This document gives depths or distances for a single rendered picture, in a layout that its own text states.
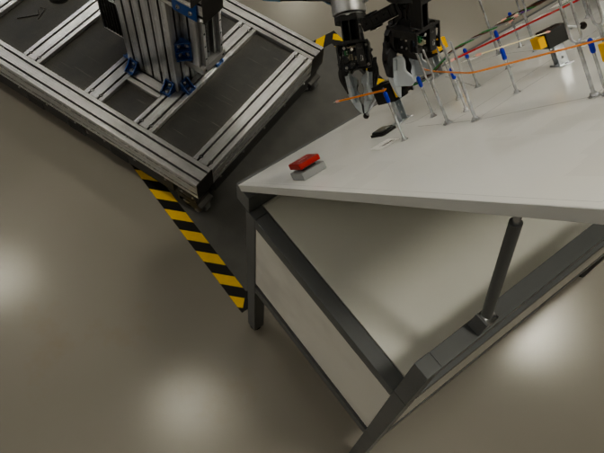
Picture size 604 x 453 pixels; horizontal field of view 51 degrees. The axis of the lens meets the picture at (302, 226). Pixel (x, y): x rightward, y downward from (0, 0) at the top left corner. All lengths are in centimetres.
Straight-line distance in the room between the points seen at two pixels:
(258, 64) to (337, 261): 134
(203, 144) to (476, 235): 118
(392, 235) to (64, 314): 129
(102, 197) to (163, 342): 66
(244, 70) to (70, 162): 79
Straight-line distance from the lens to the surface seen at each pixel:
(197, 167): 237
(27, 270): 253
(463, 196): 83
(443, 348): 128
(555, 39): 130
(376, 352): 145
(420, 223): 162
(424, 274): 155
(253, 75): 265
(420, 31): 124
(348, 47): 142
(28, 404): 234
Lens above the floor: 216
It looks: 60 degrees down
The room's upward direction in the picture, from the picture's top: 8 degrees clockwise
